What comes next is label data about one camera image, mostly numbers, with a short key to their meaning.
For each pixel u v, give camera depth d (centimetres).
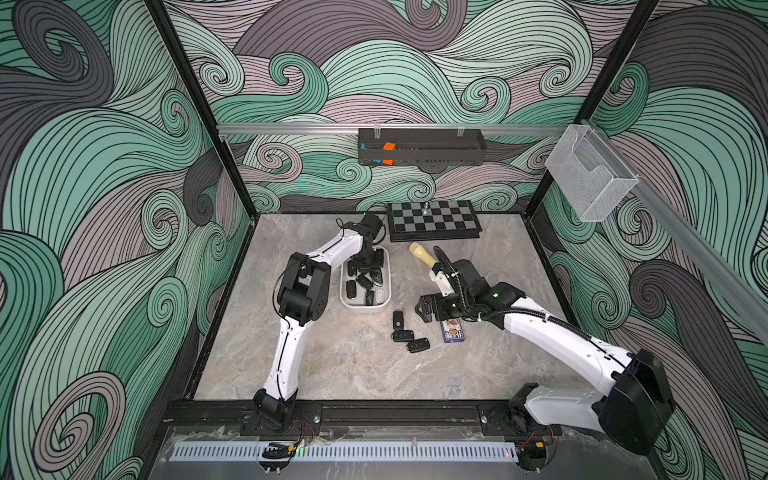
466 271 63
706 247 58
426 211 117
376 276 99
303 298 59
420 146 94
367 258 90
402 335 87
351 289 97
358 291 97
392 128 94
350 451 70
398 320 90
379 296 95
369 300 93
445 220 114
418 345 85
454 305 67
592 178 77
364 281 98
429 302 71
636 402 38
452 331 87
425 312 70
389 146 86
